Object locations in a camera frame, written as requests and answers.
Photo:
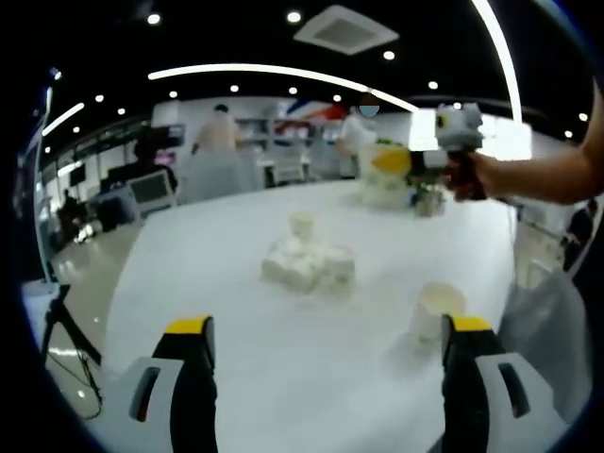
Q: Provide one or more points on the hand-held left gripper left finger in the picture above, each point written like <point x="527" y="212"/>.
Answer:
<point x="156" y="401"/>

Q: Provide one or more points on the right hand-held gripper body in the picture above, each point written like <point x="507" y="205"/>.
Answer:
<point x="460" y="129"/>

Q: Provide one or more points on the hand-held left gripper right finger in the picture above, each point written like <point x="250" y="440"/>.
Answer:
<point x="491" y="401"/>

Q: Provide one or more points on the white paper cup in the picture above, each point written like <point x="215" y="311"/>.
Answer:
<point x="382" y="189"/>
<point x="436" y="311"/>

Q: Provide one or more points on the pile of white paper cups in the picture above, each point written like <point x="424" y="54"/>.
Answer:
<point x="302" y="266"/>

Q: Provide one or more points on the person's right hand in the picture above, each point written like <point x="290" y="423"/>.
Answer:
<point x="486" y="172"/>

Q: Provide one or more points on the potted green plant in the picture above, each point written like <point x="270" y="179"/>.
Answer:
<point x="427" y="186"/>

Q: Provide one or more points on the clear plastic bag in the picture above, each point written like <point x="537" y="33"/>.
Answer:
<point x="542" y="340"/>

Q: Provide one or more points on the long ceiling light strip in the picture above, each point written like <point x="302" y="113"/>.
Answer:
<point x="505" y="56"/>

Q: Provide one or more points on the white office chair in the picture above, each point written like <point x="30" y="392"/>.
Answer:
<point x="289" y="171"/>

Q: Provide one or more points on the black tripod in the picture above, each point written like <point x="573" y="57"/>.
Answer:
<point x="59" y="325"/>

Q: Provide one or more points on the ceiling air conditioner unit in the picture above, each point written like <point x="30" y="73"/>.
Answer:
<point x="347" y="28"/>

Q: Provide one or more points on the white table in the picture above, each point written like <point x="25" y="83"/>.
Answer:
<point x="307" y="368"/>

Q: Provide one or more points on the curved ceiling light strip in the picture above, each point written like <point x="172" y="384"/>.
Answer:
<point x="259" y="70"/>

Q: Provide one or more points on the group of round ceiling lights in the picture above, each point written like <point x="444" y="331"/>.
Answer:
<point x="293" y="17"/>

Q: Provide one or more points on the grey office partition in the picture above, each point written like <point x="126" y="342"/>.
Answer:
<point x="217" y="177"/>

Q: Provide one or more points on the white desktop monitor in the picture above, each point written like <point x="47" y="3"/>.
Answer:
<point x="153" y="191"/>

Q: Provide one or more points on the dark red monitor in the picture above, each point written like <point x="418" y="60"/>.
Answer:
<point x="170" y="136"/>

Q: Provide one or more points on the short ceiling light strip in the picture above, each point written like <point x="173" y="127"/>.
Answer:
<point x="61" y="118"/>

